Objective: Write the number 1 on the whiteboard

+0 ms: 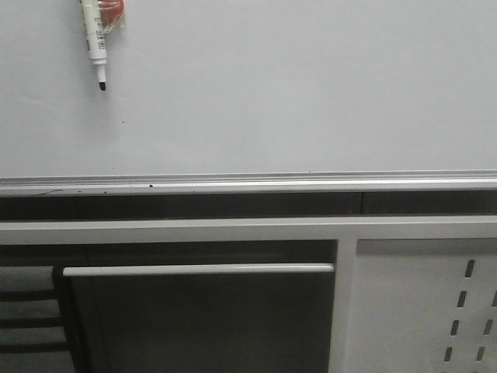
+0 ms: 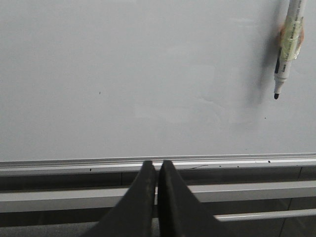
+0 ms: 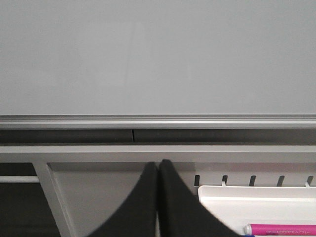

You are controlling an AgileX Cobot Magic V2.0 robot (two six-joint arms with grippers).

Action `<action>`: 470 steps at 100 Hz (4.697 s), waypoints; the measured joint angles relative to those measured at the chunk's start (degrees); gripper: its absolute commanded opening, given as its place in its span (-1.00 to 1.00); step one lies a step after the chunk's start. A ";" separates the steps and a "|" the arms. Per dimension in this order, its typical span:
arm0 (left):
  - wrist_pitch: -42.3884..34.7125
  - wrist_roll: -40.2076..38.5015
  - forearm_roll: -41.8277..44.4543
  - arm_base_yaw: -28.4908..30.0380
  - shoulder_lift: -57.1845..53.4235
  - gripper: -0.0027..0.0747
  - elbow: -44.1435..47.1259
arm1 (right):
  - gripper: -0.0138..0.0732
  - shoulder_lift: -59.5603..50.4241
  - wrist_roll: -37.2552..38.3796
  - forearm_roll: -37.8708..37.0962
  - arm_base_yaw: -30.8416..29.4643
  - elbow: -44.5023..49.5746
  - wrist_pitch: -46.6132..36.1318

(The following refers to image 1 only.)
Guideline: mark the white perforated metal panel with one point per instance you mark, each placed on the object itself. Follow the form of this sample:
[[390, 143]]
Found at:
[[423, 306]]

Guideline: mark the aluminium whiteboard marker tray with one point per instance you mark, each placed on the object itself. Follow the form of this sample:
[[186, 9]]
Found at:
[[62, 186]]

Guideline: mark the red taped gripper fingertip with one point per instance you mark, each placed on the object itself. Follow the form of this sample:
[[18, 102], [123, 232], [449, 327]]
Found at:
[[110, 13]]

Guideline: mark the white whiteboard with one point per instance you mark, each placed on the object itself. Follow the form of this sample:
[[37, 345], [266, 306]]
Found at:
[[222, 87]]

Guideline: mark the black slatted chair back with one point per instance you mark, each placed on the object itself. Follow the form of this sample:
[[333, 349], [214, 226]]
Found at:
[[33, 338]]

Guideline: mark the dark grey cabinet panel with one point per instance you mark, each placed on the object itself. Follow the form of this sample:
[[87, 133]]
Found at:
[[267, 317]]

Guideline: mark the white black-tipped whiteboard marker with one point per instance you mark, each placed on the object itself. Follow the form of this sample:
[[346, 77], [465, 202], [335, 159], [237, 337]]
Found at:
[[95, 39]]

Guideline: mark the white metal frame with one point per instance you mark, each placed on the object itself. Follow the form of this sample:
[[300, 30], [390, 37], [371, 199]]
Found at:
[[346, 232]]

